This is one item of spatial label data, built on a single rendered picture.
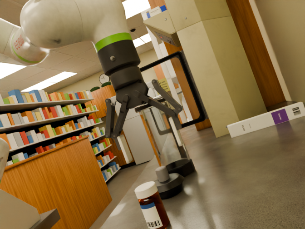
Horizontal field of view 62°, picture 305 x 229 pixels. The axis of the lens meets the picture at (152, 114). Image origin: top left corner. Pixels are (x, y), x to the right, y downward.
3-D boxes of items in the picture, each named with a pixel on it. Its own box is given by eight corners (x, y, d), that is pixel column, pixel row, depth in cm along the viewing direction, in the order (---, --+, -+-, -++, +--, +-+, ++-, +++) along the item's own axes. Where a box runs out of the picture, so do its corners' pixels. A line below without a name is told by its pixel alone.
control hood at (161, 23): (182, 45, 137) (175, 27, 137) (176, 31, 105) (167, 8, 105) (162, 53, 139) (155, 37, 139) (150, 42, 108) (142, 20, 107)
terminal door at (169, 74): (206, 120, 137) (180, 49, 136) (156, 137, 146) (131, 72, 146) (207, 119, 137) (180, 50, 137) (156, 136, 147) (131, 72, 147)
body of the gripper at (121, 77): (143, 65, 64) (156, 99, 64) (114, 77, 66) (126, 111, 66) (135, 62, 57) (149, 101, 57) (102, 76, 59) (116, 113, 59)
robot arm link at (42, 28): (46, 22, 83) (56, 57, 86) (7, 28, 78) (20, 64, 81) (72, -15, 52) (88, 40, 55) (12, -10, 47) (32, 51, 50)
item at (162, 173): (189, 181, 65) (179, 156, 65) (185, 196, 56) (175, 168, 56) (156, 191, 67) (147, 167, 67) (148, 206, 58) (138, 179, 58)
